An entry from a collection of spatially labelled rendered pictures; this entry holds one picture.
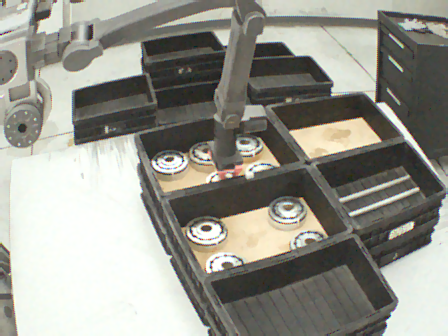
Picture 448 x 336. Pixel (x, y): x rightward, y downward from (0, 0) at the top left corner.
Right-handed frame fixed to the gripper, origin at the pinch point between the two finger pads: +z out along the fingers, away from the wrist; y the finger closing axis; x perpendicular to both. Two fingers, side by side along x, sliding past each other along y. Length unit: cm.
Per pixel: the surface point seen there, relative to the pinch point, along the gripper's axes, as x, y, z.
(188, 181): 8.2, 6.8, 4.1
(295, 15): -148, 283, 78
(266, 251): -2.8, -25.8, 3.9
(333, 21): -184, 280, 83
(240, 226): 0.4, -14.6, 4.0
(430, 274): -54, -47, 16
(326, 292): -12.2, -46.3, 3.9
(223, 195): 3.5, -10.1, -3.3
